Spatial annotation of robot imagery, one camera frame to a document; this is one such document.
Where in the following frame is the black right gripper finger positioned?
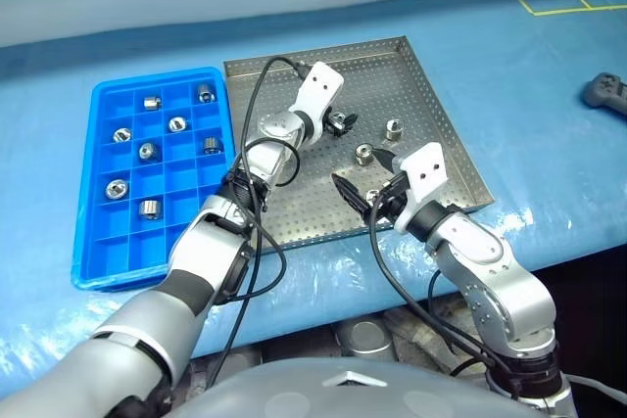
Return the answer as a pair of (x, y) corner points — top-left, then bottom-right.
(372, 146), (405, 179)
(331, 172), (370, 217)

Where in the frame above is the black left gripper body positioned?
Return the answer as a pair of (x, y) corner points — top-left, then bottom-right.
(320, 113), (342, 139)

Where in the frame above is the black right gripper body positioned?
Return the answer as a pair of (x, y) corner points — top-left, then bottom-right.
(362, 170), (411, 231)

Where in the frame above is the perforated steel tray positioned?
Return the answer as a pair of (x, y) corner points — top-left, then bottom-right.
(222, 35), (496, 249)

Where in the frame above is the blue plastic compartment tray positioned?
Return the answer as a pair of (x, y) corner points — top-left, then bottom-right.
(71, 67), (236, 292)

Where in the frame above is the grey round cap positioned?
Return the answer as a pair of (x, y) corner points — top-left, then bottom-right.
(334, 319), (397, 356)

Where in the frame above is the blue plastic table cover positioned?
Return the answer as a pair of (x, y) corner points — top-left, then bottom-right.
(0, 0), (627, 380)

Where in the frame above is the grey robot torso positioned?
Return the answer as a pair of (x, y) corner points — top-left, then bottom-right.
(169, 356), (496, 418)

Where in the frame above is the grey handheld controller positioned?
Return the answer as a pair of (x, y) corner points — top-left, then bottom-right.
(581, 71), (627, 118)

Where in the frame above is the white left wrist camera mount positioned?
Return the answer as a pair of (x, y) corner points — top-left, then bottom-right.
(288, 61), (344, 141)

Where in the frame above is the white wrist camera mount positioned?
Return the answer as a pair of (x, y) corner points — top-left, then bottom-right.
(393, 142), (450, 234)
(288, 61), (344, 141)

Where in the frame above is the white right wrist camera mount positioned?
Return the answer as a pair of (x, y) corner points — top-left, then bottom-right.
(393, 142), (450, 234)

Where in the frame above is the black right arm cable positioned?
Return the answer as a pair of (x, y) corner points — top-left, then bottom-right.
(367, 190), (523, 402)

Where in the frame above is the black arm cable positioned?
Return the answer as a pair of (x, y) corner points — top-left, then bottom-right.
(208, 55), (311, 388)
(367, 190), (523, 402)

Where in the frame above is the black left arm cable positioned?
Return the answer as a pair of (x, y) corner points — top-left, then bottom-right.
(208, 55), (311, 388)

